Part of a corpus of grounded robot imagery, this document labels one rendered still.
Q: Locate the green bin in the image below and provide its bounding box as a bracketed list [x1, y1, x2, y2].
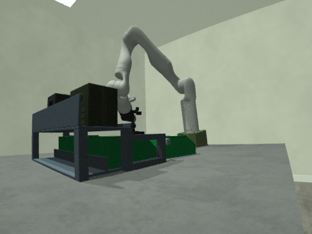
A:
[88, 136, 157, 169]
[150, 136, 196, 159]
[59, 136, 74, 152]

